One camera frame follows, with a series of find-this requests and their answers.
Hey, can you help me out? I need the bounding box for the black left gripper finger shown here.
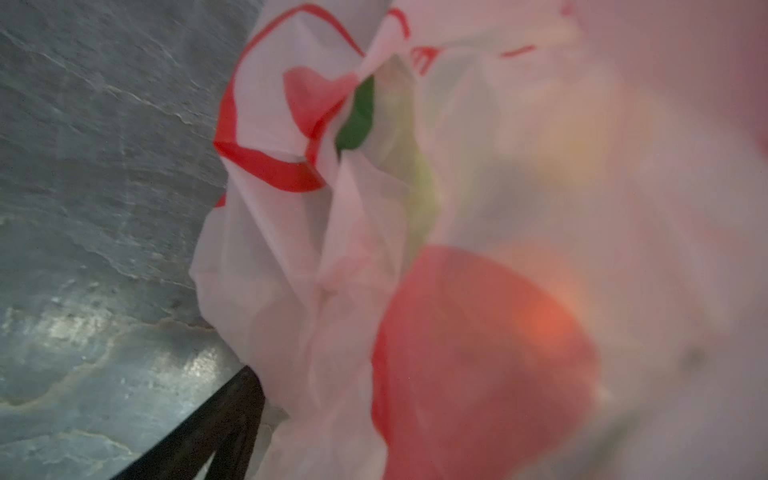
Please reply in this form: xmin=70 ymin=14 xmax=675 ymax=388
xmin=115 ymin=366 xmax=266 ymax=480

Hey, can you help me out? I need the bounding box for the pink plastic bag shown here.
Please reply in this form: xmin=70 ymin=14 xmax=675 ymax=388
xmin=191 ymin=1 xmax=767 ymax=479

